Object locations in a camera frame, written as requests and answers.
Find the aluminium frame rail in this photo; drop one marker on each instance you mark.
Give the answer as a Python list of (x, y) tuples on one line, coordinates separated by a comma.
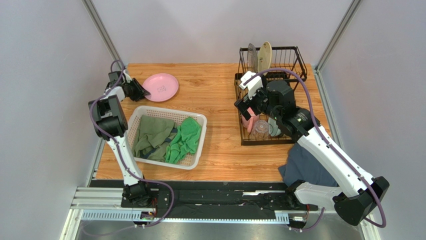
[(98, 204)]

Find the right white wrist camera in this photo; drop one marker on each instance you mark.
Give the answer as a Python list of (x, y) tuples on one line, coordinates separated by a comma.
[(252, 86)]

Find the olive green cloth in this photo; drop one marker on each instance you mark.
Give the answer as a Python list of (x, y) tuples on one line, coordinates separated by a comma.
[(153, 136)]

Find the pink plate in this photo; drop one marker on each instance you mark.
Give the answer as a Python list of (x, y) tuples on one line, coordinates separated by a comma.
[(161, 87)]

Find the clear glass cup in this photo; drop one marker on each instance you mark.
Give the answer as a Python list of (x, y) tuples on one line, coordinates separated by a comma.
[(260, 130)]

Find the light green bowl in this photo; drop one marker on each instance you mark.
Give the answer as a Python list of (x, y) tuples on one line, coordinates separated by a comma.
[(274, 130)]

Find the white plastic basket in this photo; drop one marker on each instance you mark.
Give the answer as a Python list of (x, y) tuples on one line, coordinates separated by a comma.
[(191, 160)]

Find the black wire dish rack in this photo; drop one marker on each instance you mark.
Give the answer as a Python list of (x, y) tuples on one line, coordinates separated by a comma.
[(287, 57)]

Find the clear glass plate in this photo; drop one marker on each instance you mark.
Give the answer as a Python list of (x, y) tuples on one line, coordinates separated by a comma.
[(252, 58)]

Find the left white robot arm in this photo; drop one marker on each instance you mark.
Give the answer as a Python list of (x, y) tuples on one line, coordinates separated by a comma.
[(110, 124)]

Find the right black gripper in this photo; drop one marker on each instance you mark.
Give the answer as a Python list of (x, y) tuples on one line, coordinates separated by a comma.
[(247, 104)]

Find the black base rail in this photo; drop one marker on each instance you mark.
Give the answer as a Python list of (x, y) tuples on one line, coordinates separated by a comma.
[(221, 200)]

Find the pink mug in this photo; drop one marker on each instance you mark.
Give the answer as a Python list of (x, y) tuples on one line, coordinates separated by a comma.
[(249, 124)]

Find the cream patterned plate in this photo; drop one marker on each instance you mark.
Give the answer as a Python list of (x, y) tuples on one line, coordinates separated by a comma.
[(264, 57)]

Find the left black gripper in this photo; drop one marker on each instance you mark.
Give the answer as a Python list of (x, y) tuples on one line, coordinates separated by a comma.
[(140, 92)]

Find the bright green cloth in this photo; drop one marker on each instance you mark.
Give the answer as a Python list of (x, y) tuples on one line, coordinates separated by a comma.
[(185, 142)]

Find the dark blue cloth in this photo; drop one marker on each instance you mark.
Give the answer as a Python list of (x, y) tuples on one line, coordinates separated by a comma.
[(302, 165)]

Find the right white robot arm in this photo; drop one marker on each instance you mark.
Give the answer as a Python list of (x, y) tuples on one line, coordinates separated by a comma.
[(329, 153)]

